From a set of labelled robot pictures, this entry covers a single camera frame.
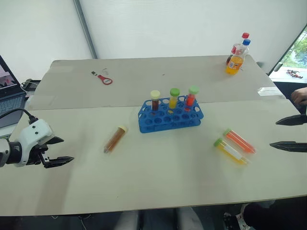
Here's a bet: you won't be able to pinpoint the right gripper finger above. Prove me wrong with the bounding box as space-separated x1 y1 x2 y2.
269 141 307 153
275 114 307 127

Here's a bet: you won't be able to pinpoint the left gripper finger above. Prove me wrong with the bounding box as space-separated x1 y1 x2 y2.
44 156 75 169
47 136 65 146

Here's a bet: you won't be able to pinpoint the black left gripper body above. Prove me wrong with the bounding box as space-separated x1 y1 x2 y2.
25 142 50 168

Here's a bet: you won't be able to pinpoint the orange tube green cap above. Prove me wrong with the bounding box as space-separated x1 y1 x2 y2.
222 127 257 154

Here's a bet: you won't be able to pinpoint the light brown tube cream cap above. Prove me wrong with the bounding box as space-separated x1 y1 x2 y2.
103 125 129 155

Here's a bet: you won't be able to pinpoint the yellow labelled tube green cap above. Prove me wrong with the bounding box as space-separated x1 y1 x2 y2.
213 138 251 166

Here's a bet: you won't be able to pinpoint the red tube green cap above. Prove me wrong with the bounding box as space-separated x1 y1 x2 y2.
185 85 200 107

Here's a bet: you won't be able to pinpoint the dark brown tube cream cap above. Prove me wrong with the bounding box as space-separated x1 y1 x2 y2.
150 90 161 112

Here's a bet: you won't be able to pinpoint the blue test tube rack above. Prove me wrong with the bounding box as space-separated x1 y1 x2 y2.
138 95 204 134

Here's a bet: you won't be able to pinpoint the bystander bare hand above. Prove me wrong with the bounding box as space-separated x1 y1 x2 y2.
290 87 307 106

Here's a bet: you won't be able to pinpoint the clear tape patch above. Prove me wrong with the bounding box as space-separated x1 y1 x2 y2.
257 86 281 97

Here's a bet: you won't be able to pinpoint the small parts on windowsill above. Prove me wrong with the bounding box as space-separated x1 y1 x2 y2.
285 69 306 79

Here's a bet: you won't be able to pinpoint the grey laptop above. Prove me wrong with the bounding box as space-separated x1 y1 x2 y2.
0 55 27 129

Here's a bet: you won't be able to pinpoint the black rounded shape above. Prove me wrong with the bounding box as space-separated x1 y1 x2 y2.
243 202 307 230

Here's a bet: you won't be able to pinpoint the red bottle opener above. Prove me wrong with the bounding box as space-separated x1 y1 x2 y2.
97 74 114 85

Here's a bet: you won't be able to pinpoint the orange soda bottle blue cap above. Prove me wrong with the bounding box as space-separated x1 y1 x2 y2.
225 39 251 76

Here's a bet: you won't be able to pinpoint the clear bottle red cap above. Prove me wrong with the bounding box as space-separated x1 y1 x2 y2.
231 32 250 56

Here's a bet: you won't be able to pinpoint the black white shoe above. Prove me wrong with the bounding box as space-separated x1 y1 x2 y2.
223 210 246 230

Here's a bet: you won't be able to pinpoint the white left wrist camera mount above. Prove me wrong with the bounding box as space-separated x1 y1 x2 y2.
13 119 54 167

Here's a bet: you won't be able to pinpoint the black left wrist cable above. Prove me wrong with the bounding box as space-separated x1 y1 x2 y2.
0 108 39 125

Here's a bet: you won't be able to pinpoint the cluttered cables and adapter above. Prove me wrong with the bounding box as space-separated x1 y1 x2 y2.
21 78 42 92

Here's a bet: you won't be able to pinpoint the grey window frame post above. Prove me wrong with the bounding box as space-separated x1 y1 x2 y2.
72 0 99 59

